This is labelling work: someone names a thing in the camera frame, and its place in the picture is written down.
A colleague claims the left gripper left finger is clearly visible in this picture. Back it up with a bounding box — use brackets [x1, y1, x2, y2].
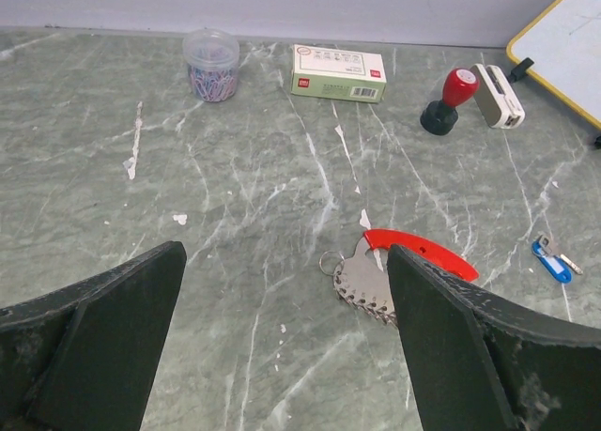
[1, 241, 187, 430]

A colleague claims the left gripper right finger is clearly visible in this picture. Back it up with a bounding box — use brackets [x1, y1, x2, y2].
[387, 245, 600, 430]

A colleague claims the blue key cap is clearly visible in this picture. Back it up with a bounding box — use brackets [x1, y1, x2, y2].
[532, 240, 572, 284]

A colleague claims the red black stamp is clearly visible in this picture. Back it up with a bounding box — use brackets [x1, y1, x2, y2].
[420, 68, 480, 136]

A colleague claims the white black small device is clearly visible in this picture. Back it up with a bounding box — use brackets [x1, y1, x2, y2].
[470, 63, 525, 130]

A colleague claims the clear plastic cup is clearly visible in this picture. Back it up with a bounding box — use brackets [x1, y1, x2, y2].
[182, 28, 239, 102]

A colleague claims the white red cardboard box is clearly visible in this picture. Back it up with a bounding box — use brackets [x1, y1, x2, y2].
[290, 44, 387, 103]

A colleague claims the small whiteboard wooden frame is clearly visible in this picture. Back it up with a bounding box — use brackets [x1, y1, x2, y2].
[506, 0, 600, 130]

